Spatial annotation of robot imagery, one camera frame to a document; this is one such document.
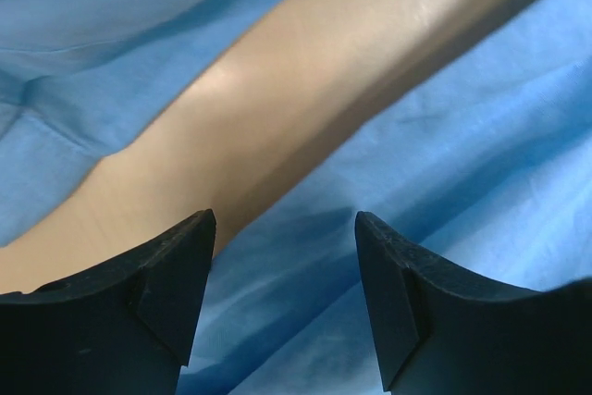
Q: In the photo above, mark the light blue long sleeve shirt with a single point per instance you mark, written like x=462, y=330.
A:
x=465, y=124

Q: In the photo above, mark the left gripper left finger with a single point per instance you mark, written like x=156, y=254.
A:
x=125, y=326

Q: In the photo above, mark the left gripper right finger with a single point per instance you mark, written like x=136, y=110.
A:
x=440, y=328

